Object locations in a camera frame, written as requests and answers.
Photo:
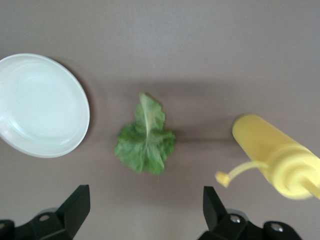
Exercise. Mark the green lettuce leaf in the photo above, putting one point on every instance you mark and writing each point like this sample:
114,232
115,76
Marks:
146,145

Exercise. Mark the beige round plate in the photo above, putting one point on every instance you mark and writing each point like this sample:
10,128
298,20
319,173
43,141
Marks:
40,105

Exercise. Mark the yellow mustard squeeze bottle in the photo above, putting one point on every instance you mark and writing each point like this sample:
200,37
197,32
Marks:
270,155

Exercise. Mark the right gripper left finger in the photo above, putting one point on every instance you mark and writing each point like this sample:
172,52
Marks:
50,225

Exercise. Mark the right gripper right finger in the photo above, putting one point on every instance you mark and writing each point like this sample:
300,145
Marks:
225,227

